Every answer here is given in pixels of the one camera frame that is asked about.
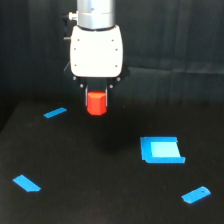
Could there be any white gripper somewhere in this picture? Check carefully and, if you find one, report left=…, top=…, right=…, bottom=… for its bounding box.
left=64, top=25, right=129, bottom=108

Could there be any blue tape strip back left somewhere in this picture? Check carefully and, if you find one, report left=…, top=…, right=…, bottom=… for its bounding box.
left=43, top=107, right=67, bottom=119

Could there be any blue square tape marker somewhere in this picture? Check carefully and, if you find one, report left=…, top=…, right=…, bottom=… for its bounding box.
left=140, top=137, right=186, bottom=164

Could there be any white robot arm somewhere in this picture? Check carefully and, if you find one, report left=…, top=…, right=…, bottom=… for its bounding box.
left=62, top=0, right=126, bottom=115

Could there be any blue tape strip front left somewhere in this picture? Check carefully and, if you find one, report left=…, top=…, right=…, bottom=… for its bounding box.
left=13, top=175, right=41, bottom=192

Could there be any red hexagonal block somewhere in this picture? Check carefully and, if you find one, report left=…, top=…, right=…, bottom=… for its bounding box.
left=87, top=91, right=107, bottom=116

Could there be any blue tape strip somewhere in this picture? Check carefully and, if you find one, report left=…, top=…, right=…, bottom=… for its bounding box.
left=181, top=186, right=211, bottom=204
left=43, top=107, right=67, bottom=119
left=13, top=175, right=41, bottom=192

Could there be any blue tape strip front right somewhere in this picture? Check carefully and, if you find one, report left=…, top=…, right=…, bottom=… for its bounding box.
left=181, top=186, right=211, bottom=204

